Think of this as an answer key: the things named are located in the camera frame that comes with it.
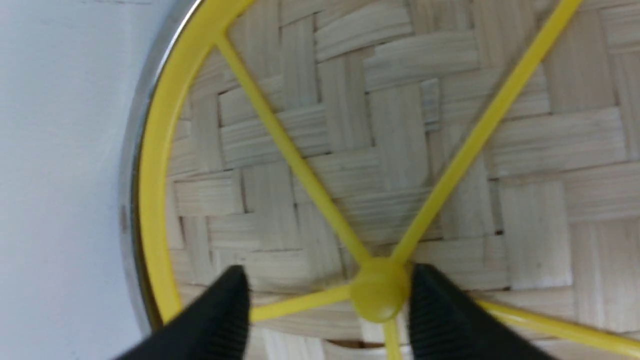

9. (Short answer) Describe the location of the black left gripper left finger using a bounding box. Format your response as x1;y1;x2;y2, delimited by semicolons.
118;265;250;360

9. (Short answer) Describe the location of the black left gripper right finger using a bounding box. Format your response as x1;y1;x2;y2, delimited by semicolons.
408;264;553;360

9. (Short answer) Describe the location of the yellow woven bamboo steamer lid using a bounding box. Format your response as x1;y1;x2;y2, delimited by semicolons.
130;0;639;360

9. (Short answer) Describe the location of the stainless steel pot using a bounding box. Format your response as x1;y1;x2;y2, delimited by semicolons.
118;0;201;338

